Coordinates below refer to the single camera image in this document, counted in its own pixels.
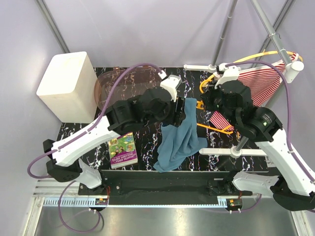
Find black marble pattern mat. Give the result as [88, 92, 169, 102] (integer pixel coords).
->
[80, 67, 268, 172]

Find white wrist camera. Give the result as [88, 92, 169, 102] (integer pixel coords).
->
[215, 63, 240, 89]
[158, 70, 182, 102]

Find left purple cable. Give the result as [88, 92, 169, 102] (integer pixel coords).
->
[27, 63, 165, 234]

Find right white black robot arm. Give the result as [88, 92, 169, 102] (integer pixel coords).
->
[200, 80, 315, 211]

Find orange plastic hanger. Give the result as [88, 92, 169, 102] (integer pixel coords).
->
[196, 72, 240, 138]

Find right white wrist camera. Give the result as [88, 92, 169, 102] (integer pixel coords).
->
[215, 63, 240, 89]

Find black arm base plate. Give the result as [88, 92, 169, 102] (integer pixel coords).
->
[78, 170, 252, 207]

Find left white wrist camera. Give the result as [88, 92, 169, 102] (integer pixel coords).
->
[158, 70, 182, 102]

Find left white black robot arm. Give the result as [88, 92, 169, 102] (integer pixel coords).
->
[46, 87, 186, 195]

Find yellow plastic hanger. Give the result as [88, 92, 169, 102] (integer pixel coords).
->
[225, 51, 303, 67]

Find red white striped top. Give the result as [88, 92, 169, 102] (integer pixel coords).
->
[209, 52, 301, 130]

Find brown transparent oval basket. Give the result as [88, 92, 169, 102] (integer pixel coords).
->
[94, 63, 172, 117]

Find white grey clothes rack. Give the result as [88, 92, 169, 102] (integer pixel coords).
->
[183, 0, 306, 158]

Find purple treehouse book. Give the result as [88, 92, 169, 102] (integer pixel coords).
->
[108, 132, 138, 169]

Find white rectangular bin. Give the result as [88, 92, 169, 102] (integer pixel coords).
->
[36, 52, 97, 123]

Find blue tank top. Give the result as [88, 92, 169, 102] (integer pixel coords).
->
[154, 98, 208, 173]

